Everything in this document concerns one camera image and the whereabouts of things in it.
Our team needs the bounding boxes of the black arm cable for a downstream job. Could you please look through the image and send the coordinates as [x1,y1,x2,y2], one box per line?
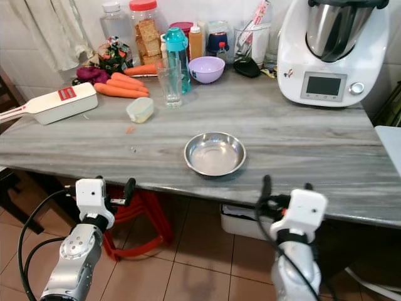
[17,183,77,301]
[254,198,323,301]

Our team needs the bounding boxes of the clear plastic tub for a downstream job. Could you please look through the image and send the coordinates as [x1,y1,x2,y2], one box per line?
[233,19,273,66]

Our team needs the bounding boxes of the clear plastic bottle white cap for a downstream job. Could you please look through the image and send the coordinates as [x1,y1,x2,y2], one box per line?
[100,1,132,46]

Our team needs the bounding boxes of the small pale lidded container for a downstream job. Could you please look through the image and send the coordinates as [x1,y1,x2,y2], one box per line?
[126,97,155,124]

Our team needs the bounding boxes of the white cutting board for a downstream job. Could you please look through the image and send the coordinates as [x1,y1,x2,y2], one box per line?
[122,70,160,79]

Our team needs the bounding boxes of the red lidded jar of rusks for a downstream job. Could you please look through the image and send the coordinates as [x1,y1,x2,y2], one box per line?
[129,0,162,67]

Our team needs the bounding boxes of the purple cloth bundle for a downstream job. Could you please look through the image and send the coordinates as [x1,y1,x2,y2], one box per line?
[76,66,110,85]

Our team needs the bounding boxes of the white furniture corner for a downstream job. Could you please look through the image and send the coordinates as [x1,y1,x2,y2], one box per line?
[375,125,401,177]

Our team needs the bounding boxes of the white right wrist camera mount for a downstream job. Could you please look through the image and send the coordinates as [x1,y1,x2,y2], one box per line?
[269,189,328,239]

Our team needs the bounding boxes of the teal water bottle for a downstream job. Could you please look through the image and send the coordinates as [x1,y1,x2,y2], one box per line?
[164,27,190,95]

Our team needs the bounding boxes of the orange sauce bottle white cap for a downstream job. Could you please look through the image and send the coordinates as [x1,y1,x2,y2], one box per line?
[189,25,204,60]

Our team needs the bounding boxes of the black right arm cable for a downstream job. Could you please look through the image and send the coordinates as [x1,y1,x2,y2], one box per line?
[254,198,323,301]

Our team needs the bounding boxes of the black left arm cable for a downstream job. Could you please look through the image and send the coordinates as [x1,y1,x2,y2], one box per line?
[17,183,77,301]

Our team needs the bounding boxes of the white kitchen cooking machine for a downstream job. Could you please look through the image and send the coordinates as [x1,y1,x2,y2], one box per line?
[277,0,390,107]

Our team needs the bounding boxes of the clear jar with blue contents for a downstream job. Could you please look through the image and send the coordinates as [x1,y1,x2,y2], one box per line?
[206,20,232,60]

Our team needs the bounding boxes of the yellow and black sachet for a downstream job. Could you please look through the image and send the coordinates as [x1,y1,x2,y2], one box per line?
[260,66,279,79]

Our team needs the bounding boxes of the clear drinking glass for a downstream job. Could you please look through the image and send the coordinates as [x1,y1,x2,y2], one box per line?
[156,58,183,108]

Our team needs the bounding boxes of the white slicer with red blade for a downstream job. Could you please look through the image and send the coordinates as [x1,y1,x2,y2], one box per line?
[0,83,99,125]

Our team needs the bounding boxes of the dark wooden chair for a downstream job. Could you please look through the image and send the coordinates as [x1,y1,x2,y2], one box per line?
[0,69,38,217]

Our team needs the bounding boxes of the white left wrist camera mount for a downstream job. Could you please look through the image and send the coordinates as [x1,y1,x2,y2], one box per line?
[75,179,115,221]

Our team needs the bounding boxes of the stainless steel bowl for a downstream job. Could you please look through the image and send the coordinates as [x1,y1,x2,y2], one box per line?
[184,132,247,177]

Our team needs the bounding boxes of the orange carrot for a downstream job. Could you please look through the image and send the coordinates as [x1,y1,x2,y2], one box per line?
[105,77,150,95]
[110,72,145,87]
[93,82,146,99]
[123,64,159,77]

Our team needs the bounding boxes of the small lilac plastic bowl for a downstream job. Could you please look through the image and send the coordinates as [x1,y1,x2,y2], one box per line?
[188,56,226,84]

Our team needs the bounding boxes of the hanging beige towel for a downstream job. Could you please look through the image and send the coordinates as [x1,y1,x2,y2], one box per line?
[25,0,90,71]

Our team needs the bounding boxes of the dark printed snack bag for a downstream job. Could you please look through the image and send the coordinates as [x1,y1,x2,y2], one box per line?
[98,36,133,76]

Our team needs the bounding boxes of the magenta lidded container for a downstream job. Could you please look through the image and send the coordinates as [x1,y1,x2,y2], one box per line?
[168,21,196,32]

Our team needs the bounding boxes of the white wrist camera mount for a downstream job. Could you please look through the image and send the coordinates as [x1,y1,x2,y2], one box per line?
[75,179,115,221]
[269,189,328,239]

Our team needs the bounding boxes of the clear glass bottle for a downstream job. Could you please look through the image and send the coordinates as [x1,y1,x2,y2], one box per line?
[264,19,289,70]

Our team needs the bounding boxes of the red and white packet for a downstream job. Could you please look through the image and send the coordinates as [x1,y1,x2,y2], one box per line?
[238,0,273,48]

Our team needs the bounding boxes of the red plastic stool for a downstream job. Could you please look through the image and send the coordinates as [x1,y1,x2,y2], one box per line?
[100,187,174,261]

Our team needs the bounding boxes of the white floor cable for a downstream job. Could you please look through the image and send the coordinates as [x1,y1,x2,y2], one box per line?
[345,268,401,297]

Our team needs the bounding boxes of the white plastic bin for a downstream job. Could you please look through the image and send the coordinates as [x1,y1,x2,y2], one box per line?
[220,204,273,241]

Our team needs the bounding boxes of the black pouch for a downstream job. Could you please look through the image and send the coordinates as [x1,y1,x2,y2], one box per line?
[233,56,262,78]

